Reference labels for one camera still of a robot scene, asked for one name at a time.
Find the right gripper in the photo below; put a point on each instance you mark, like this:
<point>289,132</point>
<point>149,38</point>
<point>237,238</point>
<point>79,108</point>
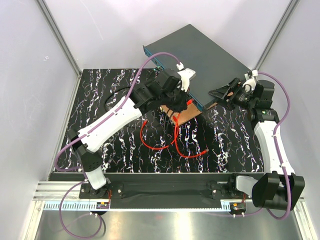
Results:
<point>228,101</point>

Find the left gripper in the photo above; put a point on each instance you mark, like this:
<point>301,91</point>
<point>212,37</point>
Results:
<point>182,104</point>

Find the grey network switch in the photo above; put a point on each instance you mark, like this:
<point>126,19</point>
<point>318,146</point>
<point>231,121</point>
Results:
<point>214,67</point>

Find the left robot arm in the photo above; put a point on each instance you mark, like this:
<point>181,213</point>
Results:
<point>169,88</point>

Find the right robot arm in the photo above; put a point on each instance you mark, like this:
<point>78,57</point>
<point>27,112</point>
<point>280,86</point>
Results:
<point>279,188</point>

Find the wooden board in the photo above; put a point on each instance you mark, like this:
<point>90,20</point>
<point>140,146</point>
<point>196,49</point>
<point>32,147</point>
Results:
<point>191,112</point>

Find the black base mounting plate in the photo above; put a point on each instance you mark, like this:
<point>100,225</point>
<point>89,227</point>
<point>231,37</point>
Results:
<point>208,185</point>

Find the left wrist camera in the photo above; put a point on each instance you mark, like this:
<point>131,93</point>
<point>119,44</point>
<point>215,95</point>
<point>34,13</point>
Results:
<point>186,75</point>

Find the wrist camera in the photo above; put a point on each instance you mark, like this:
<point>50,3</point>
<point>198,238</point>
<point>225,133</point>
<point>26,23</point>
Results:
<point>251,78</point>
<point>186,75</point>

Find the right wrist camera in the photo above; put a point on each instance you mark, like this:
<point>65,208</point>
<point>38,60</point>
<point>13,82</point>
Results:
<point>251,78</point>

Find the aluminium frame rail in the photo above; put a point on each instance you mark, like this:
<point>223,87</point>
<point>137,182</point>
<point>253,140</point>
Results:
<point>67,196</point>

